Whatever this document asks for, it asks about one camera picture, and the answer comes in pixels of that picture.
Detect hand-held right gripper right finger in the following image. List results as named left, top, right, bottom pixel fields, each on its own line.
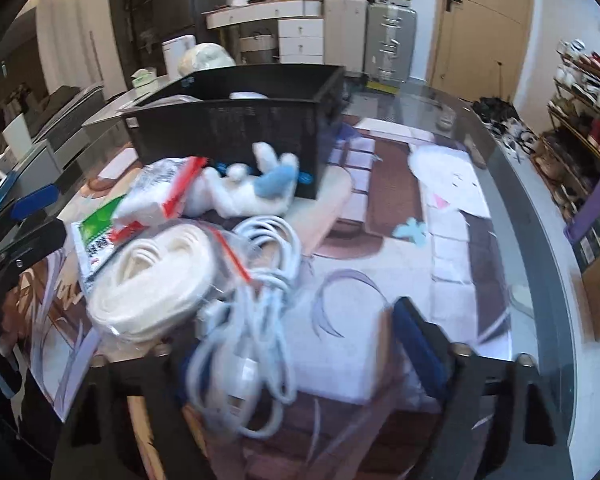
left=392, top=296, right=576, bottom=480

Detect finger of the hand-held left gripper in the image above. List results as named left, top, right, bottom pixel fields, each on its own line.
left=7, top=183, right=62, bottom=222
left=0, top=218, right=69, bottom=277

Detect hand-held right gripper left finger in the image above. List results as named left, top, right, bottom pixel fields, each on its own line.
left=55, top=344, right=206, bottom=480

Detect green and white packet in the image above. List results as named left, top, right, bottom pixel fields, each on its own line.
left=71, top=195, right=131, bottom=297

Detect bagged white cable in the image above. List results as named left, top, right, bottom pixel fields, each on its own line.
left=86, top=222, right=254, bottom=345

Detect white packet with red label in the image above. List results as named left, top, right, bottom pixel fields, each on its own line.
left=111, top=156, right=209, bottom=227

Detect white round cable bundle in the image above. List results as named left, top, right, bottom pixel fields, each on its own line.
left=186, top=214, right=322, bottom=437

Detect black storage box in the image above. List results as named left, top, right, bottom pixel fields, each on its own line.
left=122, top=64, right=349, bottom=202

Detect white and blue plush rabbit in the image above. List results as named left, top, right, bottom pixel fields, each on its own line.
left=185, top=142, right=301, bottom=219

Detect grey side cabinet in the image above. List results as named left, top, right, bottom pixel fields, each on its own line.
left=15, top=84, right=131, bottom=182

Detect printed cartoon desk mat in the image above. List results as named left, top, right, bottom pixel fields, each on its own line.
left=10, top=114, right=514, bottom=480

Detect green tissue box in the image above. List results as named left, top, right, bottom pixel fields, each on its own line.
left=129, top=67, right=157, bottom=91

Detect white electric kettle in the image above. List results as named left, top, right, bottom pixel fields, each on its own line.
left=161, top=35, right=197, bottom=79

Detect dark glass cabinet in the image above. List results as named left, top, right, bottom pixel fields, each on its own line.
left=106, top=0, right=154, bottom=92

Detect white plastic bag bundle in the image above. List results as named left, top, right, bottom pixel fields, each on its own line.
left=177, top=42, right=237, bottom=77

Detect purple mat bag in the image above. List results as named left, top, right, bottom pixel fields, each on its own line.
left=564, top=150, right=600, bottom=247

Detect black and white slippers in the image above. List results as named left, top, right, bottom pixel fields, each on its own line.
left=499, top=119, right=537, bottom=147

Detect black cloth pile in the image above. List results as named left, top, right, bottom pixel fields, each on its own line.
left=471, top=95, right=519, bottom=126

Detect wooden shoe rack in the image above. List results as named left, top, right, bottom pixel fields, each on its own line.
left=532, top=40, right=600, bottom=222

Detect silver suitcase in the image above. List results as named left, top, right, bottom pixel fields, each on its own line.
left=364, top=2, right=419, bottom=87

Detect rows of assorted shoes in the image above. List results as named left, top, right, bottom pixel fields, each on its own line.
left=537, top=40, right=600, bottom=211

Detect white dressing table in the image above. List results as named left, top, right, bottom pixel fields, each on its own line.
left=202, top=0, right=327, bottom=64

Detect beige suitcase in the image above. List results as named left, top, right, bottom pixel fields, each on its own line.
left=322, top=0, right=370, bottom=77

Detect wooden door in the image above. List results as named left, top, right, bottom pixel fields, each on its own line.
left=426, top=0, right=537, bottom=104

